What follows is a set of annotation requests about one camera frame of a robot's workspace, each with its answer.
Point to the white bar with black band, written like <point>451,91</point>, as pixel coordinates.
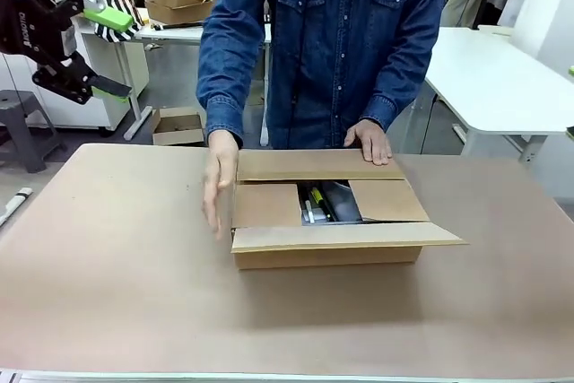
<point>15,203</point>

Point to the person's right denim forearm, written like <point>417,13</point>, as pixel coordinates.
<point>222,96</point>

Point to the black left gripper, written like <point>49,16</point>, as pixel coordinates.
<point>40,31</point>

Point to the person's right hand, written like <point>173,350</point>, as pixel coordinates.
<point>220,167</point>

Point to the white slanted table leg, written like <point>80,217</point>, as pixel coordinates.
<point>136,118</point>

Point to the white background desk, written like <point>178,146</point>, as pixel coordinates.
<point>188,32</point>

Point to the yellow black marker pen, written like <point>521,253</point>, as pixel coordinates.
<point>322,201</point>

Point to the person's left hand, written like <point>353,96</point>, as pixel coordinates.
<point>372,143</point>

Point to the person's left denim forearm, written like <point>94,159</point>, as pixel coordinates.
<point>399,91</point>

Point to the person in denim shirt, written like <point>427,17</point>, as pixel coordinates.
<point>332,42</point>

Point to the white rounded table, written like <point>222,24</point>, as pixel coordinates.
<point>493,87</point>

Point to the white grey gift item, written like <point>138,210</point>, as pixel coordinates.
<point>314,213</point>

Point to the small cardboard box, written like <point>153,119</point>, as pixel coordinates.
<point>177,129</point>

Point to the large cardboard box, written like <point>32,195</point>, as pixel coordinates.
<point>323,255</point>

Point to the white storage cabinet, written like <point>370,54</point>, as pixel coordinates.
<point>112,64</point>

